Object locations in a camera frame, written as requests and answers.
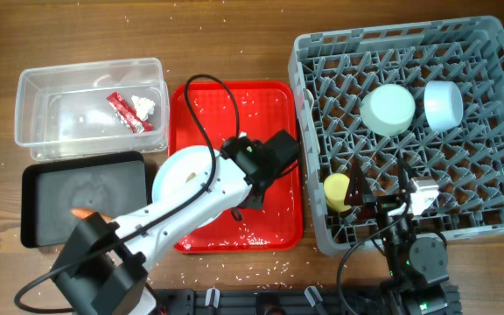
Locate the yellow plastic cup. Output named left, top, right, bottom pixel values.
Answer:
left=323, top=173, right=352, bottom=213

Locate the mint green bowl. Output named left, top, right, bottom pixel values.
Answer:
left=360, top=84, right=416, bottom=137

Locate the peanut shells and rice pile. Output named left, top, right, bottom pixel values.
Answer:
left=185, top=172, right=197, bottom=183

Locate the large light blue plate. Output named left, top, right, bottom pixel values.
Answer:
left=151, top=144, right=227, bottom=228

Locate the small light blue saucer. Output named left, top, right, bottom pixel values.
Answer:
left=423, top=80, right=464, bottom=132

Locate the white tissue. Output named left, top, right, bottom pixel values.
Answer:
left=131, top=95, right=156, bottom=121

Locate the red snack wrapper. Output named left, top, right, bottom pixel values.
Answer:
left=107, top=92, right=154, bottom=133

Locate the orange carrot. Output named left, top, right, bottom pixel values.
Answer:
left=71, top=208, right=114, bottom=223

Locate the white plastic spoon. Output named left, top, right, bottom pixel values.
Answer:
left=304, top=88, right=320, bottom=155

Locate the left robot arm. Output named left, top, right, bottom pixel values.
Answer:
left=51, top=130, right=300, bottom=315

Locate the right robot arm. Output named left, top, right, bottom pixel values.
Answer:
left=340, top=157, right=449, bottom=314

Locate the grey dishwasher rack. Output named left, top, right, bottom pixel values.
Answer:
left=288, top=16, right=504, bottom=256

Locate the red plastic serving tray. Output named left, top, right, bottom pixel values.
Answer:
left=168, top=81, right=303, bottom=254

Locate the black plastic tray bin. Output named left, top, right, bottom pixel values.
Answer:
left=20, top=151, right=148, bottom=249

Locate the clear plastic bin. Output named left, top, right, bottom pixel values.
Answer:
left=14, top=58, right=170, bottom=161

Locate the right black camera cable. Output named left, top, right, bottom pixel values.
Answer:
left=336, top=200, right=410, bottom=315

